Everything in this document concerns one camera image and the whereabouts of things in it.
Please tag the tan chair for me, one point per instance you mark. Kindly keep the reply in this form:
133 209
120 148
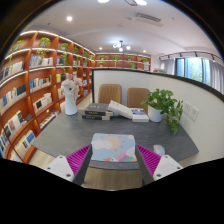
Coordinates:
135 96
108 92

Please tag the grey window curtain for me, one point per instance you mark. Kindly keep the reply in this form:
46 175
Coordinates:
217 76

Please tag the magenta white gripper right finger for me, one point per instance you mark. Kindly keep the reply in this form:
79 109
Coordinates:
153 166

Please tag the right tan chair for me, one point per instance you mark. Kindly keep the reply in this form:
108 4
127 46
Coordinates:
135 96

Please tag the dark bottom stacked book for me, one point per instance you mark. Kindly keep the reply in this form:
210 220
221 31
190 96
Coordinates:
96 117

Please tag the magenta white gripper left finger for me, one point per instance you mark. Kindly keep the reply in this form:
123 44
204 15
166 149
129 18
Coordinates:
72 167

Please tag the left tan chair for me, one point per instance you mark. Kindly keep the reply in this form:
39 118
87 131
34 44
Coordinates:
108 92

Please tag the white computer mouse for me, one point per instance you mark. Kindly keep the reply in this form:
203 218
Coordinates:
158 149

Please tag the white blue book stack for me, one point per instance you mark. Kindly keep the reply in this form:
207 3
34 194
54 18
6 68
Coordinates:
139 115

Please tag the orange wooden bookshelf wall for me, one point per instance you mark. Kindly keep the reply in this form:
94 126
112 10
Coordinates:
30 84

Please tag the pastel cloud-print mouse pad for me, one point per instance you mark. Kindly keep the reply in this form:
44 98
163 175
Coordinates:
113 148

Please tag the dark stacked book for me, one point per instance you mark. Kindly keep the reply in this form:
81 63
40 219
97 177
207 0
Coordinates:
96 117
98 109

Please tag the white wall socket pair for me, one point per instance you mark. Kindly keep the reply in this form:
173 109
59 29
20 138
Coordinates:
191 111

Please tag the potted green ivy plant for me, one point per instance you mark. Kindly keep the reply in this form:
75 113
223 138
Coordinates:
162 102

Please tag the dark top stacked book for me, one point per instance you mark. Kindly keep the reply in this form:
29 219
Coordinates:
98 109

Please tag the white vase with flowers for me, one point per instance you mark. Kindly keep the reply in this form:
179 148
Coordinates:
70 89

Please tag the open white book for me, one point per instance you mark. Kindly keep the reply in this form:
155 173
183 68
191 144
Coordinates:
120 109

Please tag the ceiling chandelier lamp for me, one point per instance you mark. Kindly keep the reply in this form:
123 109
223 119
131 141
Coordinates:
121 47

